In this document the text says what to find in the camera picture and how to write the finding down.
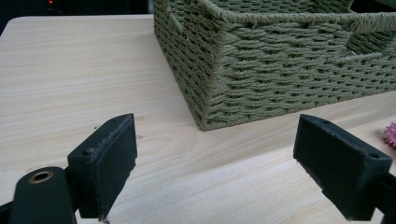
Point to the green woven basket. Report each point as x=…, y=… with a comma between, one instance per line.
x=280, y=68

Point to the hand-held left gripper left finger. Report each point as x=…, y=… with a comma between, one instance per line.
x=107, y=168

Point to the pink artificial flower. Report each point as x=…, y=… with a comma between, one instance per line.
x=391, y=134

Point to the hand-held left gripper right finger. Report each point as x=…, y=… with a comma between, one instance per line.
x=336, y=168

